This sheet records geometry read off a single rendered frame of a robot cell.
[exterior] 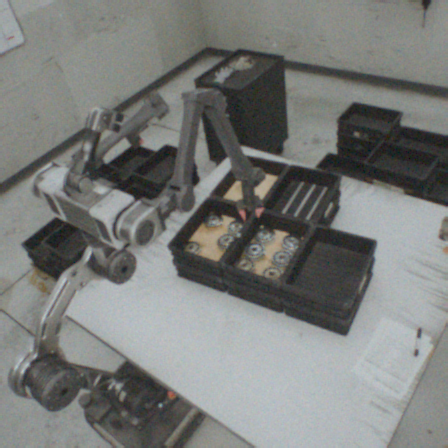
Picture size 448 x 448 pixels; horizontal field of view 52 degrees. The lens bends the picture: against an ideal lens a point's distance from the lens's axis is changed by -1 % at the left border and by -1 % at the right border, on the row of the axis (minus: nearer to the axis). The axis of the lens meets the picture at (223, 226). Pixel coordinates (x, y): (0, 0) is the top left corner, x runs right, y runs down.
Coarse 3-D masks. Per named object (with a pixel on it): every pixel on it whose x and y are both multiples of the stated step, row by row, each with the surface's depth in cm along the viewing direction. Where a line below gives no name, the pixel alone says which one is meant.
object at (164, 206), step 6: (144, 198) 157; (156, 198) 161; (162, 198) 160; (168, 198) 160; (150, 204) 154; (156, 204) 154; (162, 204) 157; (168, 204) 159; (156, 210) 153; (162, 210) 157; (168, 210) 159; (174, 210) 163; (162, 216) 157; (168, 216) 160; (162, 222) 158; (162, 228) 159
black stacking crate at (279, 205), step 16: (288, 176) 254; (304, 176) 255; (320, 176) 249; (336, 176) 244; (288, 192) 254; (304, 192) 252; (320, 192) 250; (336, 192) 243; (272, 208) 245; (288, 208) 244; (304, 208) 243; (320, 224) 233
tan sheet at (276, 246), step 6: (276, 234) 232; (282, 234) 231; (288, 234) 231; (252, 240) 231; (276, 240) 229; (264, 246) 227; (270, 246) 226; (276, 246) 226; (270, 252) 223; (264, 258) 221; (270, 258) 220; (258, 264) 219; (264, 264) 218; (270, 264) 218; (258, 270) 216
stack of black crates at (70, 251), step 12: (60, 228) 297; (72, 228) 305; (48, 240) 293; (60, 240) 300; (72, 240) 303; (84, 240) 301; (60, 252) 296; (72, 252) 294; (84, 252) 284; (60, 264) 296; (72, 264) 280
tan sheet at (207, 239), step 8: (224, 216) 247; (224, 224) 242; (200, 232) 241; (208, 232) 240; (216, 232) 239; (224, 232) 238; (192, 240) 237; (200, 240) 236; (208, 240) 235; (216, 240) 235; (208, 248) 231; (216, 248) 231; (208, 256) 227; (216, 256) 227
